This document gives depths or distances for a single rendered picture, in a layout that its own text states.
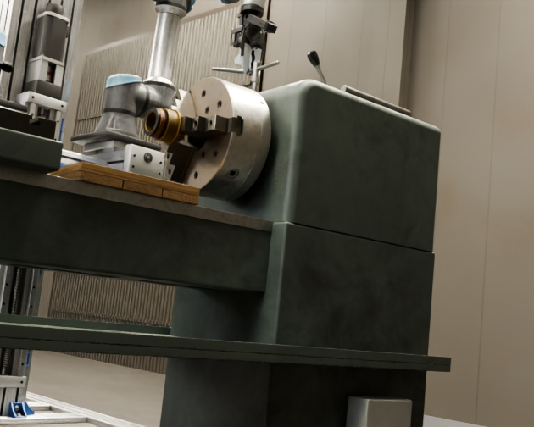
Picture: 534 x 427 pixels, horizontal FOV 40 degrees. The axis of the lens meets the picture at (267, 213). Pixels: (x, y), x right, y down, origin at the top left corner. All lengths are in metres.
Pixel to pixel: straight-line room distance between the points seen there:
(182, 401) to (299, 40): 4.84
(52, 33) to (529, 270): 3.37
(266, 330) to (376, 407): 0.37
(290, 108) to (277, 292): 0.48
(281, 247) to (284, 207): 0.10
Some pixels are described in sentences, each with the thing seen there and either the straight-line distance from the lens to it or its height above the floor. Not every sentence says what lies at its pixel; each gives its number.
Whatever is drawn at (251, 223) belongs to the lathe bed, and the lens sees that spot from 1.83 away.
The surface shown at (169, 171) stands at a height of 0.98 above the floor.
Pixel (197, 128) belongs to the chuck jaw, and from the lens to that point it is 1.86.
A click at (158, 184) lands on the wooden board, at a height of 0.89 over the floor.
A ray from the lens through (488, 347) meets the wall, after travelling 5.00.
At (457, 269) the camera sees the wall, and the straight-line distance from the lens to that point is 5.14.
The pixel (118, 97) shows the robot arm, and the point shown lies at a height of 1.30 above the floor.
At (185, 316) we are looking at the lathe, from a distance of 2.15.
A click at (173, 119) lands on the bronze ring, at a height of 1.09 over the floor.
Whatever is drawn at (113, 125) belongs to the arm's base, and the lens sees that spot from 2.52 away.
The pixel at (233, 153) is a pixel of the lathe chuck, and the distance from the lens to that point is 1.84.
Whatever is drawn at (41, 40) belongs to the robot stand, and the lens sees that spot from 2.55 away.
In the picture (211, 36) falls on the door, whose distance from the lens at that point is 7.45.
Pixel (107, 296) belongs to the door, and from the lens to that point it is 7.93.
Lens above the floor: 0.62
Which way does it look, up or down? 8 degrees up
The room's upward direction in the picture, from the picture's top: 6 degrees clockwise
